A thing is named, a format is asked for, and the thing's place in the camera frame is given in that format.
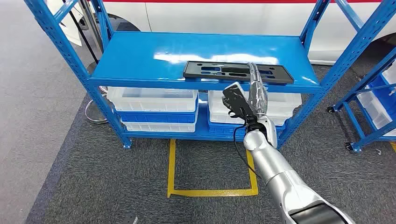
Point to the black plastic plate frame part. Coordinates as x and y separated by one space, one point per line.
195 70

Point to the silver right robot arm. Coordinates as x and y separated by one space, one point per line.
278 173

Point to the blue metal shelf rack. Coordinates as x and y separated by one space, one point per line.
139 52

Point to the blue plastic bin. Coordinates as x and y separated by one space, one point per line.
222 130
157 117
383 92

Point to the translucent white plastic bin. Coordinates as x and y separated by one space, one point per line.
278 102
157 127
151 99
281 120
389 74
374 108

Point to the yellow floor tape square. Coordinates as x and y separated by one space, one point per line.
393 146
171 170

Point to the white car red stripe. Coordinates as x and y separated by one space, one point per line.
216 15

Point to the blue wheeled metal rack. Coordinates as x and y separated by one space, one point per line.
352 123

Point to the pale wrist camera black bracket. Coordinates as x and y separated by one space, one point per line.
236 99

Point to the chrome stanchion post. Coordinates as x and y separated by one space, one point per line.
92 116

